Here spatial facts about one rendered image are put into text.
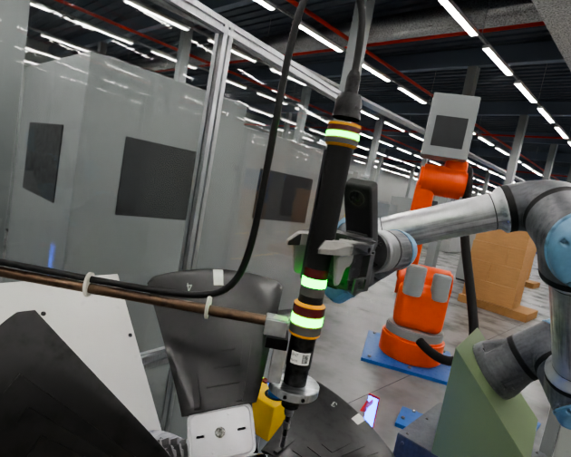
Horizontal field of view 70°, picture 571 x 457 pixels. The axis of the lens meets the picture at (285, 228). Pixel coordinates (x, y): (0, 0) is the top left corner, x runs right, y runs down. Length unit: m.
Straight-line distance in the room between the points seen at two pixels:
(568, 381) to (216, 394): 0.73
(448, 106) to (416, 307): 2.03
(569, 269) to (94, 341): 0.80
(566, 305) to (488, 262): 7.69
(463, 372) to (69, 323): 0.87
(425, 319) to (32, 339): 4.17
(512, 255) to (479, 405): 7.42
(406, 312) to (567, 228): 3.71
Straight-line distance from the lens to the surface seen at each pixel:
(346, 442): 0.78
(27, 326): 0.46
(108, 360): 0.80
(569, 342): 0.97
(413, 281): 4.30
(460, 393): 1.15
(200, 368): 0.64
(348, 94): 0.54
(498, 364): 1.19
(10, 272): 0.66
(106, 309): 0.83
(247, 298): 0.69
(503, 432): 1.16
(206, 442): 0.62
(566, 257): 0.78
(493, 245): 8.56
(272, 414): 1.07
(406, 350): 4.47
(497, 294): 8.57
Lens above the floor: 1.59
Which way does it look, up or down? 6 degrees down
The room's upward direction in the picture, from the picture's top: 10 degrees clockwise
